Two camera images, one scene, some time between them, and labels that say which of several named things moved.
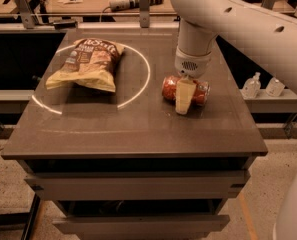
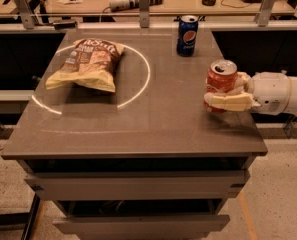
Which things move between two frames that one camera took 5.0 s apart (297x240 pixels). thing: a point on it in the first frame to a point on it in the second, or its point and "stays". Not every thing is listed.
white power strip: x=133 y=2 stays
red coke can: x=201 y=92 to x=221 y=75
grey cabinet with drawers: x=125 y=165 stays
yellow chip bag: x=92 y=63 stays
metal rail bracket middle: x=144 y=6 stays
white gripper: x=192 y=65 to x=270 y=92
